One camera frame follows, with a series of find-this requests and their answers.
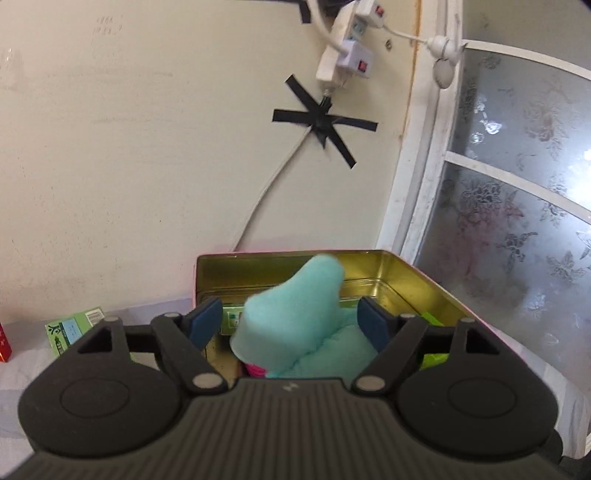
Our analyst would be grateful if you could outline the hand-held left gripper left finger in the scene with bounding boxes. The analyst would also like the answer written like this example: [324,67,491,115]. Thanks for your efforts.
[76,296,229,397]

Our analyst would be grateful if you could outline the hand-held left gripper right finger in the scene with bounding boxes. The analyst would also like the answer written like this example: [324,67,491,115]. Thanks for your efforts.
[353,296,502,397]

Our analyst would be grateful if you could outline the pink tin box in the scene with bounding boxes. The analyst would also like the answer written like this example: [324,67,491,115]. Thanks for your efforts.
[190,249,490,381]

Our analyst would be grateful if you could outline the teal plush toy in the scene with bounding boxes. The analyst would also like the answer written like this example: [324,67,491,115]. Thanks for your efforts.
[230,253,379,380]

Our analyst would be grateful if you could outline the lime green box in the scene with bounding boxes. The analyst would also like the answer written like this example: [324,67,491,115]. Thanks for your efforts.
[418,311,450,370]

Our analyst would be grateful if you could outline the green box with blue picture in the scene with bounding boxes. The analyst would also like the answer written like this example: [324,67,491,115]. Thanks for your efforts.
[45,307,106,360]

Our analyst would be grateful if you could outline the white framed frosted window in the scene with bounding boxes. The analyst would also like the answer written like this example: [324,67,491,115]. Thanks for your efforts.
[376,0,591,462]

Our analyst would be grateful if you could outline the striped bed sheet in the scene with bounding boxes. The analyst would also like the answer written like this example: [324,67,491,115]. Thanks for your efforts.
[0,295,591,464]

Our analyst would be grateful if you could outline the black tape cross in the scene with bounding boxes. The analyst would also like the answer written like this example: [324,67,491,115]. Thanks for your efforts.
[272,74,379,169]

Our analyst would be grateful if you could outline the white power strip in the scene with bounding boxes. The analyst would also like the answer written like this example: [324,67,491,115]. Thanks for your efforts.
[315,4,362,86]

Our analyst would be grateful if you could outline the black tape strips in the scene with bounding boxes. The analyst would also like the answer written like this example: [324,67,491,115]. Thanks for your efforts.
[272,0,356,25]

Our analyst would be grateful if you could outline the white power strip cable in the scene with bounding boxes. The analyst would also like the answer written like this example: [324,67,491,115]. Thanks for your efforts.
[231,83,333,253]

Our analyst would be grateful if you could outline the white adapter with red switch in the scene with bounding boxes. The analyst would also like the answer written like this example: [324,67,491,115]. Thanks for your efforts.
[339,39,375,80]
[353,0,387,28]

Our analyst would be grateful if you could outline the white wall hook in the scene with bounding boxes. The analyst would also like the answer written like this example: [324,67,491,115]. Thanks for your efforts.
[425,34,468,89]

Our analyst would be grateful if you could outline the thin white cable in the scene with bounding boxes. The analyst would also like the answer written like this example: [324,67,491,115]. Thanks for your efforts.
[382,19,435,48]

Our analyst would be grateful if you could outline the white plug cable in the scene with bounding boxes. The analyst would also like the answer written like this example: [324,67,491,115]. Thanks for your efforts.
[306,0,345,49]

